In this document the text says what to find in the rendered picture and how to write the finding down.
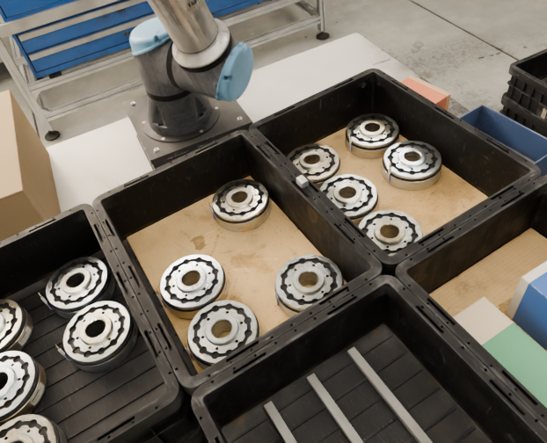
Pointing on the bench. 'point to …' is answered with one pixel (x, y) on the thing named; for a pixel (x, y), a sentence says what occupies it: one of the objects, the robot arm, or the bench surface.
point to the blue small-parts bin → (514, 137)
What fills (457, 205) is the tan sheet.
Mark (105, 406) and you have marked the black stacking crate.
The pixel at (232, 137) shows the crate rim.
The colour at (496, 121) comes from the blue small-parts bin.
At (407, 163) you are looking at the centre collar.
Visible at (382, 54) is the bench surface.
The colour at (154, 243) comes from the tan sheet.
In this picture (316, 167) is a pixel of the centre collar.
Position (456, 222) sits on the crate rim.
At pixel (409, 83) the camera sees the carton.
